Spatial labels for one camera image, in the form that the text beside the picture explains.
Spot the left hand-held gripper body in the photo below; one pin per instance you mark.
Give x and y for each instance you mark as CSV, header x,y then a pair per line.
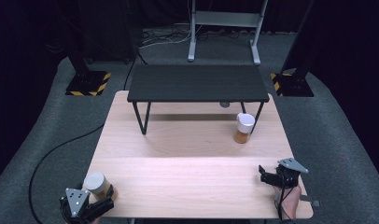
x,y
75,200

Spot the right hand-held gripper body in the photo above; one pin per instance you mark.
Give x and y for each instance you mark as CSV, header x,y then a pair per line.
x,y
288,175

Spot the orange powder jar white lid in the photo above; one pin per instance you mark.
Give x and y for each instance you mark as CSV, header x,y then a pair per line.
x,y
244,126
95,183

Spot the person's left hand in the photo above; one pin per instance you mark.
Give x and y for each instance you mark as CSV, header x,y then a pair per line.
x,y
94,221

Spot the person's right hand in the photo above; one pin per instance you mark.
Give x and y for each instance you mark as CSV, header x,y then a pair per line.
x,y
291,200

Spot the grey tape strip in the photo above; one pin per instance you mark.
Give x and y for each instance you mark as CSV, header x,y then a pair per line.
x,y
312,202

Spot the grey round disc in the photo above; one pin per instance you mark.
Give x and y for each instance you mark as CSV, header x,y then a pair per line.
x,y
224,104

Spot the black stand with striped base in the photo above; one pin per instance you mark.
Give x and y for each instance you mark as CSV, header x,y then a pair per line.
x,y
88,82
293,84

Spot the grey metal stand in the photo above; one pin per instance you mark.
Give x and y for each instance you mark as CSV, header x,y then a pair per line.
x,y
226,18

